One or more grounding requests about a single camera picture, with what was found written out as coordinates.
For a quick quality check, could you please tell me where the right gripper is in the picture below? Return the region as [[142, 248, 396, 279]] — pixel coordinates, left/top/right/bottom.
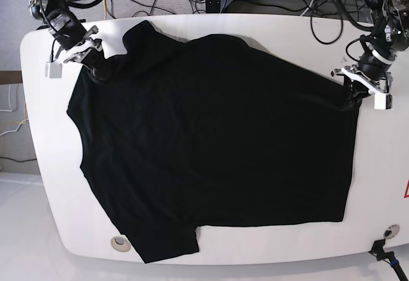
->
[[48, 19, 112, 83]]

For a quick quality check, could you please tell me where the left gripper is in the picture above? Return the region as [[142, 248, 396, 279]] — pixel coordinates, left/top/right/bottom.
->
[[331, 49, 394, 109]]

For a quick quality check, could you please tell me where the black T-shirt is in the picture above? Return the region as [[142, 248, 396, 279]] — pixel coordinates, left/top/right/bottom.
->
[[67, 21, 360, 263]]

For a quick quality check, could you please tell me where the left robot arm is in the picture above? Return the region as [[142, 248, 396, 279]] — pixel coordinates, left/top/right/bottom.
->
[[331, 0, 408, 110]]

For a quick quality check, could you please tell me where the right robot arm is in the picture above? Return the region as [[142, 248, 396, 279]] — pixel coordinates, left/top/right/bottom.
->
[[29, 0, 113, 82]]

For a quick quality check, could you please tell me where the red warning sticker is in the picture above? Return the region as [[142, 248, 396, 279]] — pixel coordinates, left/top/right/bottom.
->
[[403, 181, 409, 199]]

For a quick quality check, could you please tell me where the right table grommet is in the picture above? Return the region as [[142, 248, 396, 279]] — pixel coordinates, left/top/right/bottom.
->
[[383, 224, 400, 239]]

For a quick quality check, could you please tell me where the table grommet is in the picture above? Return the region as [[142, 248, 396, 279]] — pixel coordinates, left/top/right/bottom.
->
[[111, 236, 131, 253], [383, 224, 400, 239]]

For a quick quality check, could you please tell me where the left table grommet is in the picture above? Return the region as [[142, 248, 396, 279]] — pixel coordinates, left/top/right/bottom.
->
[[111, 236, 131, 253]]

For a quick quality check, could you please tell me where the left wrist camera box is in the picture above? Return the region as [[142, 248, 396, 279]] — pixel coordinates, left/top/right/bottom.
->
[[374, 93, 393, 110]]

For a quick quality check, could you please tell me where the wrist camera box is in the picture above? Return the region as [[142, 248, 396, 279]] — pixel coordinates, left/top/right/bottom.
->
[[45, 62, 63, 79], [374, 93, 393, 110]]

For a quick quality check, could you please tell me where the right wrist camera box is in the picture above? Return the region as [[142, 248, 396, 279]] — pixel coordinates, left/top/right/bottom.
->
[[45, 62, 63, 79]]

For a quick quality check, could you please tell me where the white floor cable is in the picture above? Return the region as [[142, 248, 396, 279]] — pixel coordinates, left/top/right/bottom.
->
[[0, 84, 29, 135]]

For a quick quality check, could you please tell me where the black clamp with cable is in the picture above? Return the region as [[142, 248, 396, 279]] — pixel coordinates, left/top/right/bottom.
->
[[369, 239, 408, 281]]

